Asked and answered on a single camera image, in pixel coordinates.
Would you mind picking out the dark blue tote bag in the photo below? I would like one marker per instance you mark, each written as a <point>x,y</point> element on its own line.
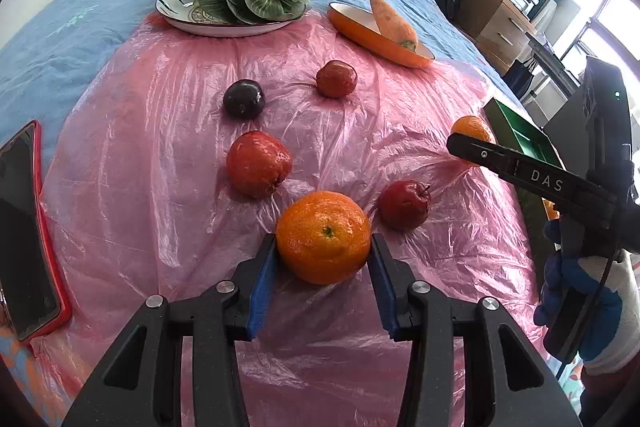
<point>520,75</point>

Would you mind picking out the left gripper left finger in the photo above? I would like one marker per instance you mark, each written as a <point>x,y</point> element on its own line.
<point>253,280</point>

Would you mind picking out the small orange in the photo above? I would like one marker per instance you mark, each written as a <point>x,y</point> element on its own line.
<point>475,127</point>

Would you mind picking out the orange oval dish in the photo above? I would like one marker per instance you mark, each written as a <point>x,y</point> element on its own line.
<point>359,26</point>

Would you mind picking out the wooden drawer cabinet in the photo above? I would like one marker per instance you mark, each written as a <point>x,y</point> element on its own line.
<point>498,29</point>

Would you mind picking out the green rectangular tray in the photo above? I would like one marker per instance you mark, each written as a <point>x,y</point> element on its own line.
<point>513,131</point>

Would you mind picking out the blue patterned bed cover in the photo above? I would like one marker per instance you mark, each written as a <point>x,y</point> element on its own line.
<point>49,64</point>

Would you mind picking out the red cased smartphone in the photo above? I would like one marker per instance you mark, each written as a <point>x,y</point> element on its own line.
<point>32,287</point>

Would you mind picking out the large red apple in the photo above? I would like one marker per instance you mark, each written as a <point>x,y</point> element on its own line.
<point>258,164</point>

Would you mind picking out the dark purple plum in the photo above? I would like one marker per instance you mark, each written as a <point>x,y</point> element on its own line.
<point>244,99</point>

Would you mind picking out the dark desk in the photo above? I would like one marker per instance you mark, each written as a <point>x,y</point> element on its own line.
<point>552,66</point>

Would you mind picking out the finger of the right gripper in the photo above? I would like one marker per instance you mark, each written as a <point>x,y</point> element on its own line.
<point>525,171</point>

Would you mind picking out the orange carrot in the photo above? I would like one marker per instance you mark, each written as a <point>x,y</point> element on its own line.
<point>393,26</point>

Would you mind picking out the small red fruit far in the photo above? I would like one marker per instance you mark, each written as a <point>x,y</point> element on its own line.
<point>336,79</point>

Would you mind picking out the pink plastic sheet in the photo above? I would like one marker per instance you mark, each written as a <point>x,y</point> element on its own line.
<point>138,198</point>

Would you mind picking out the large orange with stem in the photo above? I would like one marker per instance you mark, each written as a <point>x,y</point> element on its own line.
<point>324,238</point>

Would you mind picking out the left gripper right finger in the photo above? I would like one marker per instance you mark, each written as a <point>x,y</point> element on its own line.
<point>395,287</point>

